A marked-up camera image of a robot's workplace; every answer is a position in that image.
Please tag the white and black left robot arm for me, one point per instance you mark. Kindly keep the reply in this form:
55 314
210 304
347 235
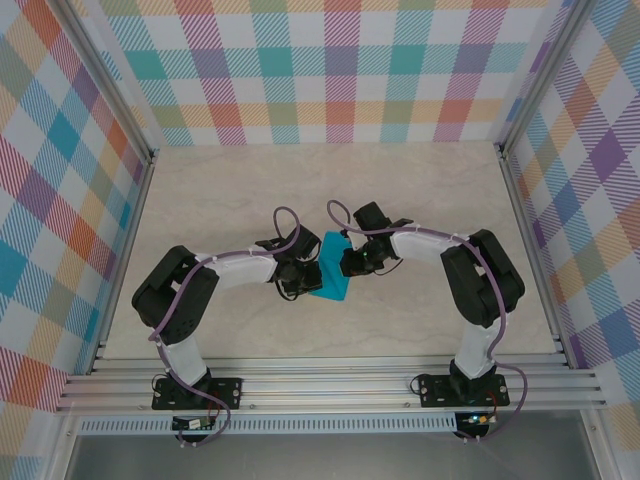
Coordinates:
240 272

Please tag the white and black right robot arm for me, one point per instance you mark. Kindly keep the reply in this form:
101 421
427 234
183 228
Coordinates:
420 247

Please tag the grey metal panel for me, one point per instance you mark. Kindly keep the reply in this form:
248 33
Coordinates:
325 460

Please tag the aluminium mounting rail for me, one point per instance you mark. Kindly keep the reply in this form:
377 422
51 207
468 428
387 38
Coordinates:
325 385

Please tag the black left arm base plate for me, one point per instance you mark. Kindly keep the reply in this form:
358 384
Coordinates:
230 392

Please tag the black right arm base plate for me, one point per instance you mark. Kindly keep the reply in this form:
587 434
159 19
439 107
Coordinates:
435 392

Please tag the aluminium side rail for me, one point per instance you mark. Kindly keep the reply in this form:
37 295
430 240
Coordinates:
534 250
137 210

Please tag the aluminium corner post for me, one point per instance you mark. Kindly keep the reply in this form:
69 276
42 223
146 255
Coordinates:
105 75
545 75

